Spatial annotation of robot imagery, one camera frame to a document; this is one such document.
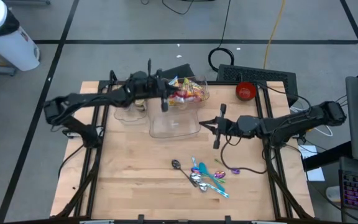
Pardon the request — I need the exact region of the black loose floor cable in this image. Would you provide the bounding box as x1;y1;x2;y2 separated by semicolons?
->
140;0;195;16

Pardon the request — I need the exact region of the black angled panel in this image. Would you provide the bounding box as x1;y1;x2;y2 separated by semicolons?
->
158;63;195;80

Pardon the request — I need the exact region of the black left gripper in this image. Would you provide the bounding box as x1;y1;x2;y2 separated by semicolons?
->
147;68;180;113

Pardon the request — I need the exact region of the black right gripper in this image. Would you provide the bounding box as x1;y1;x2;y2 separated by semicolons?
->
198;103;241;149

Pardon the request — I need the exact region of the yellow cable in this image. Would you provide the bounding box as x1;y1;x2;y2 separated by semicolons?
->
262;0;287;70

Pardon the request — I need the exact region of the red ramen packet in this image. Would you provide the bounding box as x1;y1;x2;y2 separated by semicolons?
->
168;91;188;106

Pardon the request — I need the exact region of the red bowl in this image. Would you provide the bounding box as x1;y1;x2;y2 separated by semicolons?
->
235;82;257;102

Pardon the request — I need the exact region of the green-edged orange ramen packet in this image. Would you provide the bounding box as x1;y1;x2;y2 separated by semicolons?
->
181;77;206;102

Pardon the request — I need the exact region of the iridescent purple-headed utensil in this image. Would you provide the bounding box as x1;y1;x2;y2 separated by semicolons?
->
191;156;201;175

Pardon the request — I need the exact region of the white trash can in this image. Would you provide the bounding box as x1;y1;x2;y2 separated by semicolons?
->
0;0;41;72

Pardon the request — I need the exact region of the narrow clear plastic bin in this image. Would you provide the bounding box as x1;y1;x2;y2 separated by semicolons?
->
113;77;149;123

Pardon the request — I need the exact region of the black desk leg bar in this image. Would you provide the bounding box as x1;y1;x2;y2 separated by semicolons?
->
303;141;354;172

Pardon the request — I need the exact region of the white computer mouse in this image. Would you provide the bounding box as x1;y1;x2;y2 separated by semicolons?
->
325;185;341;203

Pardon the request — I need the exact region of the plain steel spoon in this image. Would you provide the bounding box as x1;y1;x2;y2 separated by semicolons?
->
171;159;199;188

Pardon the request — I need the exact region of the black coiled floor cable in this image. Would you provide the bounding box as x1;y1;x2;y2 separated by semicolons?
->
208;0;236;73

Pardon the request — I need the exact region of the wide clear plastic bin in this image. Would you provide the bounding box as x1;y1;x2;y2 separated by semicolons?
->
147;105;202;139
165;75;211;109

